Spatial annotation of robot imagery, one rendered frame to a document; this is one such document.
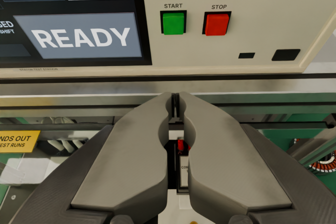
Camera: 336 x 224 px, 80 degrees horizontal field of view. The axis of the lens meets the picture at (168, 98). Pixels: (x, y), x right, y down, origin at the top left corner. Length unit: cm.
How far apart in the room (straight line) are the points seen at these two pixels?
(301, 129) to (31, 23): 33
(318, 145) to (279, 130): 8
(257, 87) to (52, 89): 23
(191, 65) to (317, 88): 14
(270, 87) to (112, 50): 17
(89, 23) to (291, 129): 27
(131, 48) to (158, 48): 3
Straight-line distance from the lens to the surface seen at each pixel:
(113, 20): 20
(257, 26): 21
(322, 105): 29
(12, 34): 25
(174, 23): 19
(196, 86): 22
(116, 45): 21
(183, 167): 38
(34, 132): 30
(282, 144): 66
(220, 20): 19
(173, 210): 51
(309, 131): 34
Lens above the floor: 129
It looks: 54 degrees down
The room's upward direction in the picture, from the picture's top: 3 degrees counter-clockwise
